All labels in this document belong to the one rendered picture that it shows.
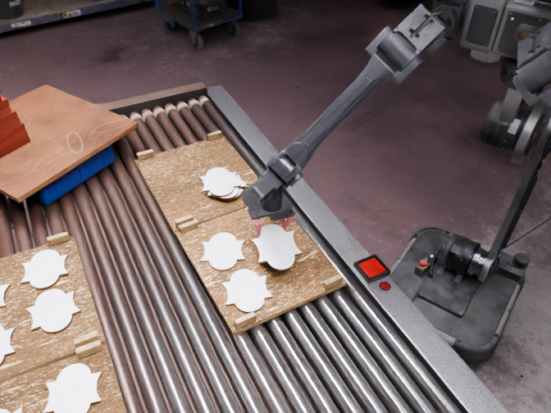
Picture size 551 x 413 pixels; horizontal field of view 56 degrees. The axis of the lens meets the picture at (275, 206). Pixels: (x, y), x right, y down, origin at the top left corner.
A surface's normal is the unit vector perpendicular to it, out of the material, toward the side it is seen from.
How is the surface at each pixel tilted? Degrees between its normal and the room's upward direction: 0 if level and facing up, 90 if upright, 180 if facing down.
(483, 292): 0
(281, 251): 14
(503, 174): 0
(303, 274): 0
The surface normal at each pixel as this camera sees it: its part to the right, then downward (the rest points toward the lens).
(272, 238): 0.12, -0.58
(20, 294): 0.01, -0.75
